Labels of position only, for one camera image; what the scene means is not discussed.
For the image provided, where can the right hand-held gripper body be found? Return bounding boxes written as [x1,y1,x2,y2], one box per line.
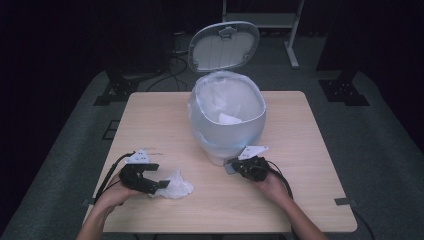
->
[237,145,271,183]

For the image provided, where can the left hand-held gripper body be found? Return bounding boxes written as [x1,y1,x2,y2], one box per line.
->
[118,148,159,196]

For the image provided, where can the white tissue paper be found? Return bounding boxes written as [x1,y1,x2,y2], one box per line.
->
[148,169,195,201]

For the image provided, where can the white pedal trash can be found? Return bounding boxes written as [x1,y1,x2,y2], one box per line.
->
[187,20,268,176]

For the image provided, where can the person's left hand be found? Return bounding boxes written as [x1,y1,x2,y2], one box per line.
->
[94,173,144,211]

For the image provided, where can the person's right hand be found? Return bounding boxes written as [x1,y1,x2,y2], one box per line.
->
[254,172,292,207]

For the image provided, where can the white paper scrap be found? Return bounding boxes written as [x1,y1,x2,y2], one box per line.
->
[217,112,244,126]

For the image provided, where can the dark floor outlet plate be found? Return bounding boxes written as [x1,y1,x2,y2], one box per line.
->
[101,119,121,141]

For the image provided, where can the black stand base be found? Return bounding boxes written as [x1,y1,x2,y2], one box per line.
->
[93,69,142,107]
[318,68,371,107]

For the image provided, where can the white metal stand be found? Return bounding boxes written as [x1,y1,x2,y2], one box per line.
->
[221,0,306,70]

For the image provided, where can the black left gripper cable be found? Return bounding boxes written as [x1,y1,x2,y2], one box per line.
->
[93,152,135,205]

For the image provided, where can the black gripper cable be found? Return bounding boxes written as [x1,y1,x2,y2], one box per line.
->
[266,160,376,240]
[93,152,135,205]

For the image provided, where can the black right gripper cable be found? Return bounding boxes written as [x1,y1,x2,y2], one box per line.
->
[266,160,376,240]

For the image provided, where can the black floor cables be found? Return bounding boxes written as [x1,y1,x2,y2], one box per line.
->
[145,30,198,93]

